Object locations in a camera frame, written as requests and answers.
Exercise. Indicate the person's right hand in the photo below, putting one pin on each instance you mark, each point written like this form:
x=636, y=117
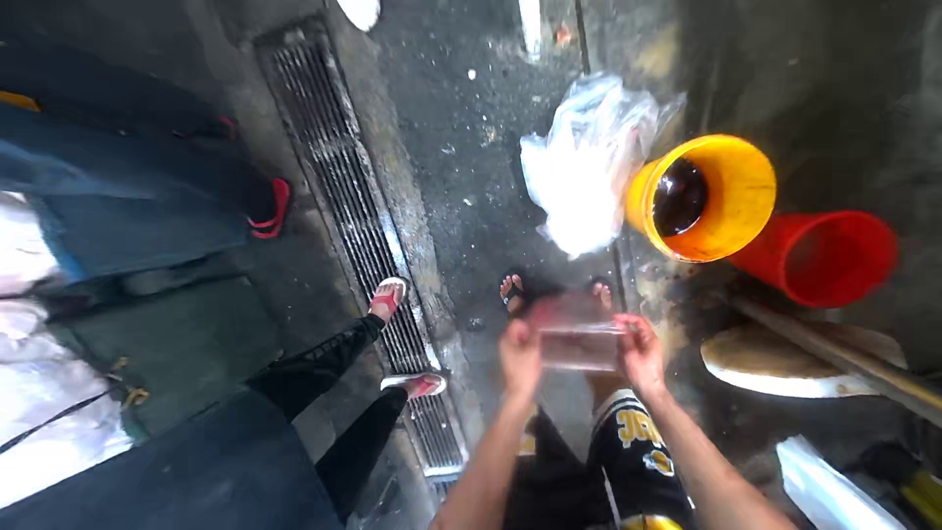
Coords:
x=645, y=362

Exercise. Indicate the person's left hand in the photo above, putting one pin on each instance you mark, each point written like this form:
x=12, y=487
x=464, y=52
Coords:
x=521, y=368

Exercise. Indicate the person's left fingers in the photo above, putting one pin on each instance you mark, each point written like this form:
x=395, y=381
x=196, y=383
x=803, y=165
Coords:
x=519, y=334

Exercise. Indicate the person's right fingers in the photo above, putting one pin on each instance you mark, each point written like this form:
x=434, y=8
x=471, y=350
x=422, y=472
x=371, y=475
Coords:
x=634, y=328

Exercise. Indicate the clear plastic bag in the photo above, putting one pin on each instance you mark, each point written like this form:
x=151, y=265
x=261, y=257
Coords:
x=580, y=349

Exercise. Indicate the person's right forearm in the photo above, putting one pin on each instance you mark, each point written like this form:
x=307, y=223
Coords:
x=703, y=460

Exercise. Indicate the person's left forearm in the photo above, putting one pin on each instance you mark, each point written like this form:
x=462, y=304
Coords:
x=486, y=465

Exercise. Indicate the person's legs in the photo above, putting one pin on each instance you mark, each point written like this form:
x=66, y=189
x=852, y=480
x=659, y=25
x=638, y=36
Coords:
x=636, y=460

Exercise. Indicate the oval wooden board, white rim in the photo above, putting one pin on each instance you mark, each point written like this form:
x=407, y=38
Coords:
x=765, y=352

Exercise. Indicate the crumpled white plastic bag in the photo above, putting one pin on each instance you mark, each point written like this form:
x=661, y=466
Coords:
x=585, y=177

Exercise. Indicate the yellow bucket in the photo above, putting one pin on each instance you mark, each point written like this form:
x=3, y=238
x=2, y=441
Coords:
x=736, y=184

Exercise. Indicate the long wooden pole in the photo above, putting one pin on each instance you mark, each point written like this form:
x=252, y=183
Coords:
x=817, y=347

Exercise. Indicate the metal drain grate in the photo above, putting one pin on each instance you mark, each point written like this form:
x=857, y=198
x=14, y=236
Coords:
x=353, y=199

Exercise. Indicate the red bucket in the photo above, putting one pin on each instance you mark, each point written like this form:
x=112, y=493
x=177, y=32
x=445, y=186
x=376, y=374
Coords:
x=839, y=257

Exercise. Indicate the pale blue white packet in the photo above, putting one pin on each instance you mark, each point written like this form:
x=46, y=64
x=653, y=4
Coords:
x=828, y=482

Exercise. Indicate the white strip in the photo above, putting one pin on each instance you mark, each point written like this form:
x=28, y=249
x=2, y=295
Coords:
x=531, y=28

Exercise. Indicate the black and yellow object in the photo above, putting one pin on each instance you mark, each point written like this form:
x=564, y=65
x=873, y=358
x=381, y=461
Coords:
x=920, y=489

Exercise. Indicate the dark green flat panel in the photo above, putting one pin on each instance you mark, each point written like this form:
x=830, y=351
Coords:
x=184, y=338

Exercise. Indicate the round white object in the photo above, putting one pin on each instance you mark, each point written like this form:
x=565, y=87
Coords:
x=360, y=11

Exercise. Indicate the pile of white sacks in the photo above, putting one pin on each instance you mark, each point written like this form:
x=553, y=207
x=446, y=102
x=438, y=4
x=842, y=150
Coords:
x=44, y=397

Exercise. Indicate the orange strip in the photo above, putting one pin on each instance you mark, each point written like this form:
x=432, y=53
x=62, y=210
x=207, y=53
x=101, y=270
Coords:
x=18, y=100

